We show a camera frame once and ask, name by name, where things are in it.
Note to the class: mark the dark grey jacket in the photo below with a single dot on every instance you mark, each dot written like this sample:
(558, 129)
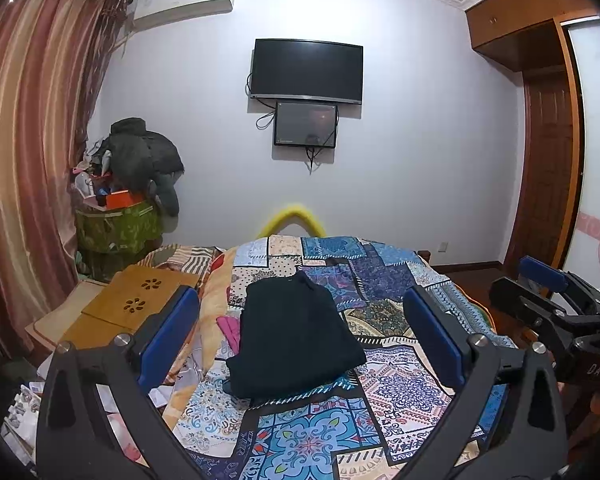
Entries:
(140, 150)

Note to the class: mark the white wardrobe door pink hearts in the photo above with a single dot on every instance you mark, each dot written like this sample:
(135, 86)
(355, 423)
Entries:
(595, 160)

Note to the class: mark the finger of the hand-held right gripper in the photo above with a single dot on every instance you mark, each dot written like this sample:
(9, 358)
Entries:
(522, 302)
(542, 271)

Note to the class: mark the small wall monitor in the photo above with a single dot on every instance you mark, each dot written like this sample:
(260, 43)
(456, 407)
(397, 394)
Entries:
(305, 125)

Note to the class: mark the orange box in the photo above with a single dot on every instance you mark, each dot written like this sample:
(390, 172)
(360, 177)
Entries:
(125, 199)

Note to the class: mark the green patterned storage bag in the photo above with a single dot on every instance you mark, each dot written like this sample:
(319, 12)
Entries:
(120, 232)

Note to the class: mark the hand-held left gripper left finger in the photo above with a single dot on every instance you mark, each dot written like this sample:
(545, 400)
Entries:
(172, 330)

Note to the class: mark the yellow fuzzy arch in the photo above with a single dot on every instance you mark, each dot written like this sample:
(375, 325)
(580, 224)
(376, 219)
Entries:
(290, 210)

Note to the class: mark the white wall outlet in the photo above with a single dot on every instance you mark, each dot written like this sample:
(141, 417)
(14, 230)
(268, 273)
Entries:
(443, 247)

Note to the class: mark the pink cloth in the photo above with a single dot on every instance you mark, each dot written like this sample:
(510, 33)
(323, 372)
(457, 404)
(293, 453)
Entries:
(228, 332)

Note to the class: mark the white paper clutter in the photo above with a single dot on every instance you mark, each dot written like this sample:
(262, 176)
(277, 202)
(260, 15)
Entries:
(22, 420)

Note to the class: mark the wooden lap desk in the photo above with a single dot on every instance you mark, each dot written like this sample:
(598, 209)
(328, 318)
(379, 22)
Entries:
(110, 310)

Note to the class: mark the pink striped curtain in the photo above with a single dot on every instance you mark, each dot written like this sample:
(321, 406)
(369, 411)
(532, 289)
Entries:
(30, 135)

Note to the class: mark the wooden overhead cabinet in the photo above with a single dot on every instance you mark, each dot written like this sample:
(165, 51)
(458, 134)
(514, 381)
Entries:
(515, 20)

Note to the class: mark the white air conditioner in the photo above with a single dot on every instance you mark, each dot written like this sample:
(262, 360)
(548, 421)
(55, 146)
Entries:
(180, 5)

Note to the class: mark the black wall television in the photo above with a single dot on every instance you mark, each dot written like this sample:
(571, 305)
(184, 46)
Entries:
(305, 67)

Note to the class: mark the brown wooden door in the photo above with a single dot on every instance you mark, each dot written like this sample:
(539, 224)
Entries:
(545, 170)

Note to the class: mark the orange striped cloth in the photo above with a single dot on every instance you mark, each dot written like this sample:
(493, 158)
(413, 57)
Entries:
(185, 260)

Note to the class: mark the dark teal pants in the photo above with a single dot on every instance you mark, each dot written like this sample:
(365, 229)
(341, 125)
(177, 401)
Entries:
(290, 330)

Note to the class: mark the beige cardboard sheet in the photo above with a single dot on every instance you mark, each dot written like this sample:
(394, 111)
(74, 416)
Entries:
(55, 315)

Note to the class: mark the patchwork printed blanket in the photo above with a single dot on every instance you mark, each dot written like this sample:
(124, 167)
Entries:
(395, 280)

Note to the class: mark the pile of assorted clutter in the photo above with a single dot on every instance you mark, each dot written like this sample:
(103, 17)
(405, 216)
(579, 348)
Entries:
(92, 180)

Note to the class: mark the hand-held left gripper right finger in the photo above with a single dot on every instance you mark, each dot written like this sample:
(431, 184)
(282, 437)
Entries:
(432, 340)

